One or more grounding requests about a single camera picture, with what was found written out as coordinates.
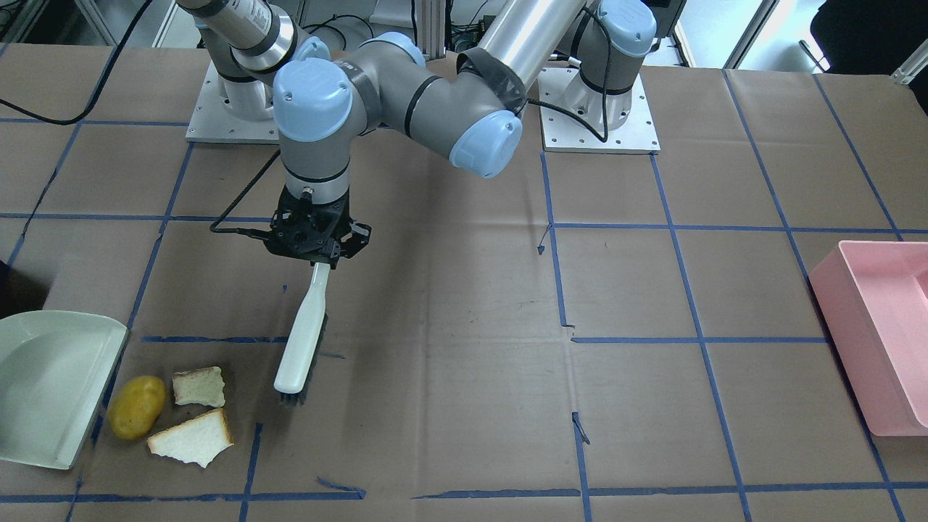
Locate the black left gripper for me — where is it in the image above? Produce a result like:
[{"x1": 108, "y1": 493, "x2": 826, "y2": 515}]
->
[{"x1": 262, "y1": 188, "x2": 372, "y2": 270}]

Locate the white hand brush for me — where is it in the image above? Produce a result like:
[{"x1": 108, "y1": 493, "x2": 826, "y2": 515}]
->
[{"x1": 274, "y1": 263, "x2": 331, "y2": 407}]

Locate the torn bread slice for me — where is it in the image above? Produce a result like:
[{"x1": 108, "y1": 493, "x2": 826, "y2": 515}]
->
[{"x1": 172, "y1": 366, "x2": 225, "y2": 407}]

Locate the white bread slice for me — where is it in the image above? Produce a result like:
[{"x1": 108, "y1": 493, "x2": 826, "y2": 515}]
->
[{"x1": 146, "y1": 407, "x2": 234, "y2": 468}]

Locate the yellow potato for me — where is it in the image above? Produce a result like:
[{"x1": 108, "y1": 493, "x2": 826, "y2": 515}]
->
[{"x1": 107, "y1": 376, "x2": 167, "y2": 440}]

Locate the pale green dustpan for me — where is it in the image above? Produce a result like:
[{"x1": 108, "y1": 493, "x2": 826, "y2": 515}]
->
[{"x1": 1, "y1": 310, "x2": 128, "y2": 470}]

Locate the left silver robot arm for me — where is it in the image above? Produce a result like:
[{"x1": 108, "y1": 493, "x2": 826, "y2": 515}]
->
[{"x1": 257, "y1": 1, "x2": 658, "y2": 265}]

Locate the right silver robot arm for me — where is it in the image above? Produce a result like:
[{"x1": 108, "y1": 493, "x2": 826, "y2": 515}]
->
[{"x1": 177, "y1": 1, "x2": 331, "y2": 121}]

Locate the pink plastic tray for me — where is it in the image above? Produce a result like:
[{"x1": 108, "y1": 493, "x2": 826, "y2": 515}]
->
[{"x1": 810, "y1": 240, "x2": 927, "y2": 436}]

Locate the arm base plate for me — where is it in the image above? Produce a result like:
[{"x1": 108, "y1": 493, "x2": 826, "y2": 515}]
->
[
  {"x1": 537, "y1": 68, "x2": 662, "y2": 154},
  {"x1": 186, "y1": 63, "x2": 278, "y2": 144}
]

